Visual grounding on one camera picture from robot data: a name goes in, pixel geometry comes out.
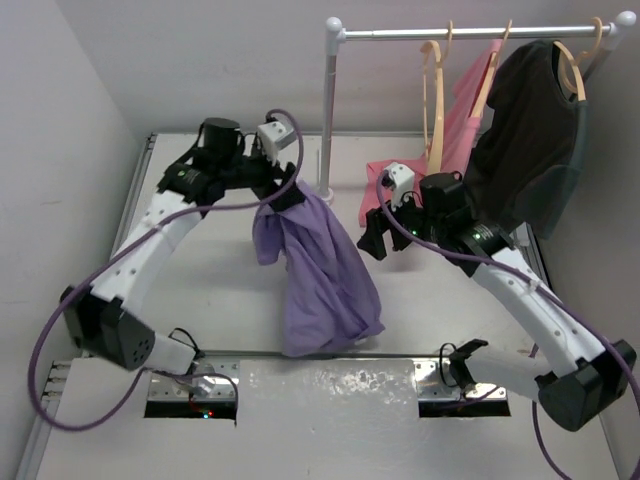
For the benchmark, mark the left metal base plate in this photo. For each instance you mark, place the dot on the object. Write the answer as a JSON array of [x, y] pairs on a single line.
[[211, 379]]

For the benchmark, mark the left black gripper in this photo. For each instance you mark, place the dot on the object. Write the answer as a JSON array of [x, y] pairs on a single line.
[[270, 172]]

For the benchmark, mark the pink t shirt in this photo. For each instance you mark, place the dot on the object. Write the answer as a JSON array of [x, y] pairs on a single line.
[[460, 131]]

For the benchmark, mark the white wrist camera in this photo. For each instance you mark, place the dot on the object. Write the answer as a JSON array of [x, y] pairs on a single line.
[[275, 136], [399, 180]]

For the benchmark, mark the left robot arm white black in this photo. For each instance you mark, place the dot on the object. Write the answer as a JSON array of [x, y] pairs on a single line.
[[102, 314]]

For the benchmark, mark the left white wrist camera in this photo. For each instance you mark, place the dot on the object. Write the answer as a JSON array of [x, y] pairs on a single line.
[[275, 136]]

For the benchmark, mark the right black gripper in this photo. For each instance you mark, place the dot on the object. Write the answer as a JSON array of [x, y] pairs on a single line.
[[377, 222]]

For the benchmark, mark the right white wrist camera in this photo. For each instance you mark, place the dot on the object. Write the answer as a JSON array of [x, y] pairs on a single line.
[[399, 180]]

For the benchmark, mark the aluminium table frame rail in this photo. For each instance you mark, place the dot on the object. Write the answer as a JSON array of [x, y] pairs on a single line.
[[58, 370]]

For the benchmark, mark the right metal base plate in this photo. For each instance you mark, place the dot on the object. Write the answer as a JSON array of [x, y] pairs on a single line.
[[430, 387]]

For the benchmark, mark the wooden hanger holding pink shirt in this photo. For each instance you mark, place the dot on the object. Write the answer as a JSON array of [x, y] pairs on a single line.
[[492, 66]]

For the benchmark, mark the dark grey t shirt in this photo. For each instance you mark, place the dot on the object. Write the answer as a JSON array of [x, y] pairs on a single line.
[[527, 165]]

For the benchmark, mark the wooden hanger holding dark shirt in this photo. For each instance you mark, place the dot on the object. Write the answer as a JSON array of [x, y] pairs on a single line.
[[569, 66]]

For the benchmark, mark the metal base plate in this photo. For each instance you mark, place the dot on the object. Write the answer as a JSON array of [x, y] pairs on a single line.
[[430, 387], [211, 379]]

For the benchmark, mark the purple t shirt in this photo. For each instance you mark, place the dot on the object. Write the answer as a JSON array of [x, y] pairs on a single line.
[[331, 301]]

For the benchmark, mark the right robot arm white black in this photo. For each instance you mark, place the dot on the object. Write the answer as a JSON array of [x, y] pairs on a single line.
[[581, 373]]

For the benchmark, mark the silver clothes rack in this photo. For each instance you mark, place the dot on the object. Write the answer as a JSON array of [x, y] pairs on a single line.
[[611, 34]]

